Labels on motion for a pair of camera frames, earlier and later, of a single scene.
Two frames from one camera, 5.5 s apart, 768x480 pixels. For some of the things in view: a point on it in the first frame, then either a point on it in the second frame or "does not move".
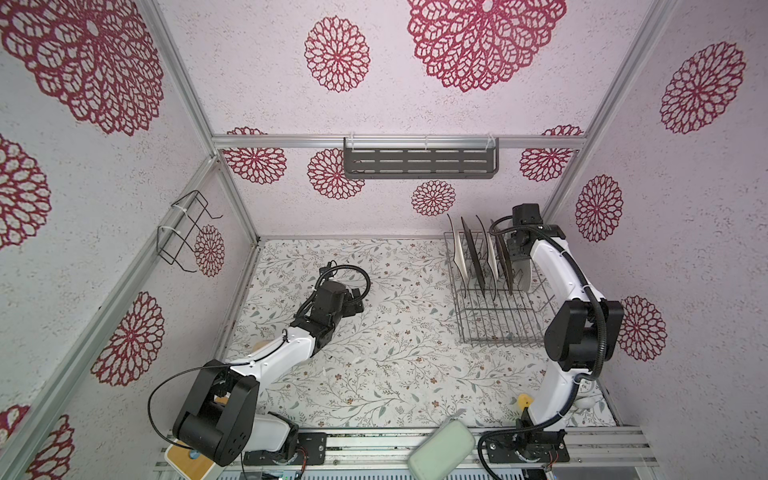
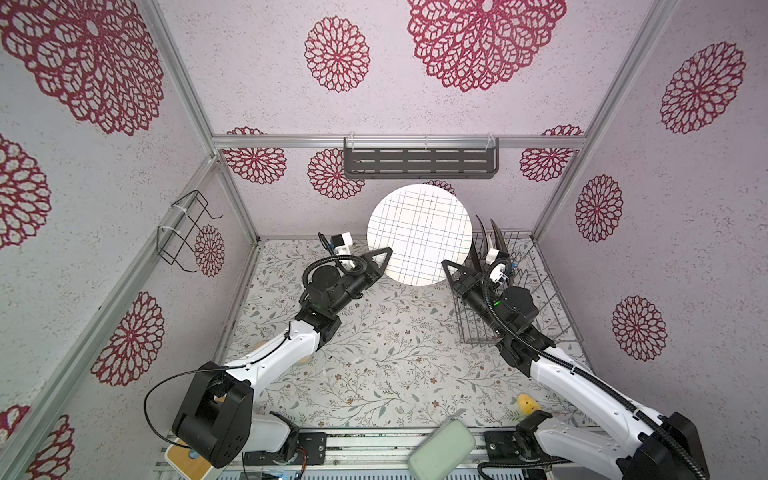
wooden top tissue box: (190, 468) does not move
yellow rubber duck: (524, 400) does not move
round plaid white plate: (521, 275) -> (423, 225)
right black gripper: (509, 242) -> (471, 286)
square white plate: (491, 254) does not move
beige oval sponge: (260, 344) does not move
